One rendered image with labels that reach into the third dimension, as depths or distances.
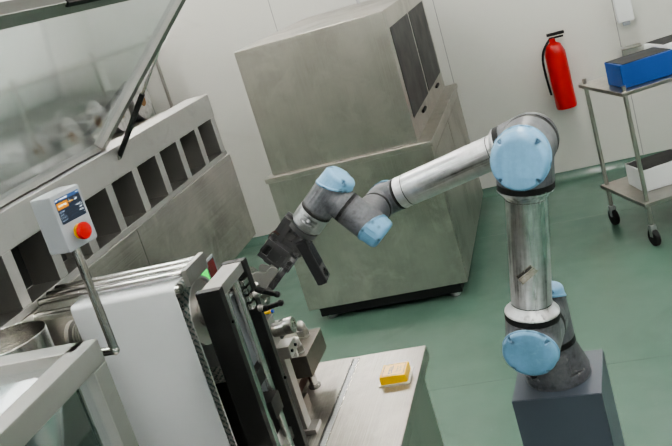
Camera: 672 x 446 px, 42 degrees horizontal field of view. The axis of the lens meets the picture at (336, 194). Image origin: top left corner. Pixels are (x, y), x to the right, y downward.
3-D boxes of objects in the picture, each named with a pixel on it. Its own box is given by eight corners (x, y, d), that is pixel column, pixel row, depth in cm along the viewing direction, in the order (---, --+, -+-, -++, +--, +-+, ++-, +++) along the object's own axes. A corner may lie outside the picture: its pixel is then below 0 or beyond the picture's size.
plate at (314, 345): (312, 376, 221) (306, 355, 220) (174, 398, 233) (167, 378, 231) (326, 347, 236) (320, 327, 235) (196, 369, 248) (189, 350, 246)
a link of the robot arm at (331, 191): (353, 191, 186) (322, 167, 187) (326, 228, 190) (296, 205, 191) (363, 182, 193) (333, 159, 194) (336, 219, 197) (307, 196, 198)
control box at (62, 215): (77, 252, 143) (55, 196, 140) (50, 256, 146) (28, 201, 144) (105, 236, 148) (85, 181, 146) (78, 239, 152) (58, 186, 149)
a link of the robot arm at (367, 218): (403, 212, 195) (364, 182, 196) (388, 230, 185) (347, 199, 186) (384, 236, 199) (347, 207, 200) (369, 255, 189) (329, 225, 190)
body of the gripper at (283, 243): (264, 245, 204) (291, 207, 199) (294, 266, 204) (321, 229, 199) (255, 257, 197) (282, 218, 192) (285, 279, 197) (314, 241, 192)
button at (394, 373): (407, 382, 219) (405, 374, 218) (381, 386, 221) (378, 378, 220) (411, 368, 225) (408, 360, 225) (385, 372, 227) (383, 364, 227)
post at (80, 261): (116, 351, 152) (76, 247, 147) (108, 352, 152) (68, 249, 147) (120, 347, 153) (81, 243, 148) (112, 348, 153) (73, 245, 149)
